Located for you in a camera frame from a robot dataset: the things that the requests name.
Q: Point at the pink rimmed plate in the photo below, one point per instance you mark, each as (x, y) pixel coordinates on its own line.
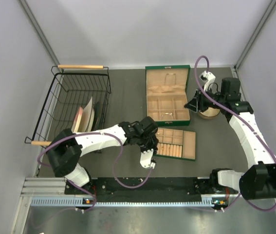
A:
(79, 119)

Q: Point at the white plate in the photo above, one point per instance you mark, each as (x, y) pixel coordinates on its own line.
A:
(87, 118)

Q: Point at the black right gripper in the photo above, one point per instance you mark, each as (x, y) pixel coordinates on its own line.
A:
(197, 103)

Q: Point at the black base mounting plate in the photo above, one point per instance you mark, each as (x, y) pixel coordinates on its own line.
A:
(189, 185)

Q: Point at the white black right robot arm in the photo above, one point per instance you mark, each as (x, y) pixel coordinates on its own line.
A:
(259, 181)

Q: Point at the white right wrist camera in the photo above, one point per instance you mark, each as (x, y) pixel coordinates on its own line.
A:
(207, 78)

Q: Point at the black wire basket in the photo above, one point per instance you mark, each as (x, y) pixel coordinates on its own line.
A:
(72, 86)

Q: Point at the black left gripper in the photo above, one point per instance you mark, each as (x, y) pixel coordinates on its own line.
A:
(155, 141)

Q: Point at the green jewelry box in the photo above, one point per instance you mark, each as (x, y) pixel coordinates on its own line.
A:
(166, 94)

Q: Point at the grey slotted cable duct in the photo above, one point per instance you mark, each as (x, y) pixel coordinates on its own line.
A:
(87, 202)

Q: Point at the dark plate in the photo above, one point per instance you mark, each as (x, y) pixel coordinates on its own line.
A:
(98, 121)

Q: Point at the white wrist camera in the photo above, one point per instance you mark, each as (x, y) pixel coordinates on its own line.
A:
(207, 78)
(146, 160)

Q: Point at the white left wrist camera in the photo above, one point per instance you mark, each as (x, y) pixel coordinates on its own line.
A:
(146, 160)

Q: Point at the beige ceramic bowl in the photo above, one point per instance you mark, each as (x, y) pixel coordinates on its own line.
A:
(210, 113)

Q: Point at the green jewelry tray insert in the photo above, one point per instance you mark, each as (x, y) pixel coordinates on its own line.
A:
(177, 144)

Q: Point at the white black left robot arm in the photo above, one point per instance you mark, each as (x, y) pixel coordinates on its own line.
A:
(67, 147)

